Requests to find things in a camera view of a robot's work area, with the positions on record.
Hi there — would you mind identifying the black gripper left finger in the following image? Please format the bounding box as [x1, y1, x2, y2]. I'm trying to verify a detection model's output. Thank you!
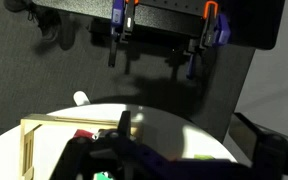
[49, 110, 139, 180]

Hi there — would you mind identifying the blue black bar clamp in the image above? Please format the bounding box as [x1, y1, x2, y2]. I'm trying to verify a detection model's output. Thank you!
[184, 0, 232, 80]
[107, 0, 140, 68]

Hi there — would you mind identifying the light wooden tray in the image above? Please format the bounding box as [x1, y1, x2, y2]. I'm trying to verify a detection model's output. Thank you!
[19, 113, 144, 180]

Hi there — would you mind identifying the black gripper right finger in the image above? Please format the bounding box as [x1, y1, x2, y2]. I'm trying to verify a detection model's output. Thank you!
[228, 112, 288, 180]

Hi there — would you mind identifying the black shoe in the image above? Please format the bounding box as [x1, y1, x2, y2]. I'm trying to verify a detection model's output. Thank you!
[36, 9, 76, 52]
[3, 0, 32, 13]

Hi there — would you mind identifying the small white object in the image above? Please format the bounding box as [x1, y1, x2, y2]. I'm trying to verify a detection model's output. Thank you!
[72, 90, 92, 107]

